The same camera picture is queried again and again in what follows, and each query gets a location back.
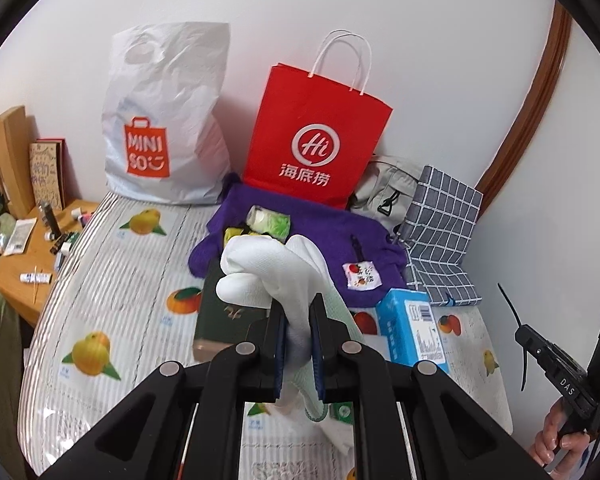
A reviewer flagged kraft cover notebook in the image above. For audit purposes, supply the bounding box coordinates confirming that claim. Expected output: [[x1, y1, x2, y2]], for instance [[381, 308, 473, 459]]
[[27, 141, 66, 212]]

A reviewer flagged dark green tube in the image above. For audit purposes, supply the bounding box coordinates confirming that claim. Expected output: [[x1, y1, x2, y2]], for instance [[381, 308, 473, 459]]
[[54, 230, 83, 257]]

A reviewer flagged red paper bag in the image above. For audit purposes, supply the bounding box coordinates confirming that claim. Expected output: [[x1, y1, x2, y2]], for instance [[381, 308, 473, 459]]
[[242, 30, 394, 211]]

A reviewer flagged fruit print tablecloth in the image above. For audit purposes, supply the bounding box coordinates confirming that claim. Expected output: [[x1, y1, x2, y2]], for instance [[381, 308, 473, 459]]
[[22, 192, 513, 480]]

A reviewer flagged person's right hand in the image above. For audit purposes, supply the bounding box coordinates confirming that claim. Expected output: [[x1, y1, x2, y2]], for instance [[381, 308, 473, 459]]
[[529, 400, 593, 468]]

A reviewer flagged wooden bedside table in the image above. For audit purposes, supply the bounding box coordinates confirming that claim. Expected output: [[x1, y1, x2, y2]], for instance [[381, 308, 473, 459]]
[[0, 197, 101, 330]]

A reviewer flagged purple towel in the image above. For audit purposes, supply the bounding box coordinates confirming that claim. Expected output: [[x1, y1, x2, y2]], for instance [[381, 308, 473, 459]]
[[189, 172, 407, 308]]

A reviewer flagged blue tissue pack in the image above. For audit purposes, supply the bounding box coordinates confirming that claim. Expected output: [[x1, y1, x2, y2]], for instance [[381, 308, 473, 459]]
[[376, 287, 452, 373]]

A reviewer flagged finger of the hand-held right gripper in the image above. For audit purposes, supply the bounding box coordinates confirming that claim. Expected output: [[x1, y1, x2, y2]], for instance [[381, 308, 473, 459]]
[[514, 324, 551, 366]]

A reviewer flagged brown wooden door frame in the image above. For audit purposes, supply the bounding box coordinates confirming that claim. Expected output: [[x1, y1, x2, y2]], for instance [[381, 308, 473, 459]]
[[472, 0, 574, 213]]

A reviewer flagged white sock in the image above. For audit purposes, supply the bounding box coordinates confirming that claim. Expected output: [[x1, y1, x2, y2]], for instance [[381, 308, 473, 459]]
[[215, 234, 353, 418]]

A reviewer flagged beige canvas bag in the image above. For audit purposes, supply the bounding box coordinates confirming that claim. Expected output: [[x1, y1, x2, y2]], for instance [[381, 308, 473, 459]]
[[352, 154, 426, 231]]

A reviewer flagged small fruit print packet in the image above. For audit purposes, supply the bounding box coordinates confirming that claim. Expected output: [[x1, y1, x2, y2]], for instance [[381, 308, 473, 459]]
[[341, 260, 382, 292]]

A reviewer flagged white sachet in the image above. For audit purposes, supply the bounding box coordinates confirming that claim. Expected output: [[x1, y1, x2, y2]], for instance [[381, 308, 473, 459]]
[[0, 217, 38, 257]]

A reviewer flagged dark green gift box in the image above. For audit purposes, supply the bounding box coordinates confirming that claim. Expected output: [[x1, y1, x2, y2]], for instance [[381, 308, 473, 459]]
[[192, 260, 276, 363]]

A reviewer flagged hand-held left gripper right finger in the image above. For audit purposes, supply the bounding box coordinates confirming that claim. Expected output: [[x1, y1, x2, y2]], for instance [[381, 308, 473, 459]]
[[307, 294, 551, 480]]

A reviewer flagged red hardcover book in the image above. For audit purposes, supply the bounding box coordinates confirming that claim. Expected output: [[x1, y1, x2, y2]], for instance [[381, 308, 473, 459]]
[[35, 136, 71, 208]]

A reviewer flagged white plastic shopping bag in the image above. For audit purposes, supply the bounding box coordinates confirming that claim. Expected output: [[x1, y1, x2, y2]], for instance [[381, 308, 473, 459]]
[[100, 21, 233, 206]]

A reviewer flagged grey checked cushion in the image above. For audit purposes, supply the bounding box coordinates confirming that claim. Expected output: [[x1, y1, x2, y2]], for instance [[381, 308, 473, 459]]
[[397, 164, 485, 307]]

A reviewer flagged black flashlight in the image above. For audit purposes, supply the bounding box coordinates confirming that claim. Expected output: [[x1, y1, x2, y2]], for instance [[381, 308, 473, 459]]
[[37, 200, 63, 242]]

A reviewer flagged green print clear packet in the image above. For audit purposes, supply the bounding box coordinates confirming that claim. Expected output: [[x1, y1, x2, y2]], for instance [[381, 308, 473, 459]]
[[246, 204, 292, 241]]

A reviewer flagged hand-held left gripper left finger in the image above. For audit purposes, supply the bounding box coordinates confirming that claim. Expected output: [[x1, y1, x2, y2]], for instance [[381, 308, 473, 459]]
[[40, 305, 288, 480]]

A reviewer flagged wooden headboard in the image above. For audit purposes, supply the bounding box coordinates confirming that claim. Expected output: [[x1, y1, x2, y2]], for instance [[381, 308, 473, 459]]
[[0, 105, 37, 221]]

